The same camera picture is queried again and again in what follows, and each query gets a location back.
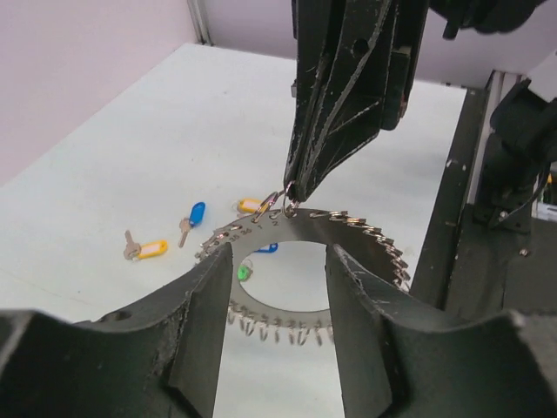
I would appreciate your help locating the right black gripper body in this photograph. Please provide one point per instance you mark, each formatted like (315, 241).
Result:
(408, 27)

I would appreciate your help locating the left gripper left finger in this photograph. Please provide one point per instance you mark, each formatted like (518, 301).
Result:
(157, 357)

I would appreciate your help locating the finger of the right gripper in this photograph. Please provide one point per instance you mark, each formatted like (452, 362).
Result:
(315, 148)
(362, 61)

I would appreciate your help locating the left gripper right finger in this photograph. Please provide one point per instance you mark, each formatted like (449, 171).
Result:
(399, 357)

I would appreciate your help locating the metal ring key organizer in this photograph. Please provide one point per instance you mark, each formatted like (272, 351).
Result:
(285, 300)

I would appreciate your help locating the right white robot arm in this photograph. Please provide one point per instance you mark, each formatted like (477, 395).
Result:
(486, 17)

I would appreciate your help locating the yellow tag key far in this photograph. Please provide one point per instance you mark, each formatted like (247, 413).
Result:
(136, 251)

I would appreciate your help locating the yellow tag key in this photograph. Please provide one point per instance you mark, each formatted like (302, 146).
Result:
(136, 251)
(247, 206)

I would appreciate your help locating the green tag key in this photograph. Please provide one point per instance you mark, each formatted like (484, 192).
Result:
(245, 270)

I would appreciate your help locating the yellow tag key right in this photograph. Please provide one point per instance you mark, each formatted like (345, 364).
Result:
(247, 206)

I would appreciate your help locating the blue tag key far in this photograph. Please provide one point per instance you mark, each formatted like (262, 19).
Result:
(194, 219)

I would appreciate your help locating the blue tag key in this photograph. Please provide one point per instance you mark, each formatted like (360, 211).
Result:
(271, 248)
(194, 219)

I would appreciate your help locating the blue tag key near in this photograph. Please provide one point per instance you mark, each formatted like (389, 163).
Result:
(271, 248)

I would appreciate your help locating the right aluminium frame post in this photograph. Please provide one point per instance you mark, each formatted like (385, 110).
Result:
(200, 21)

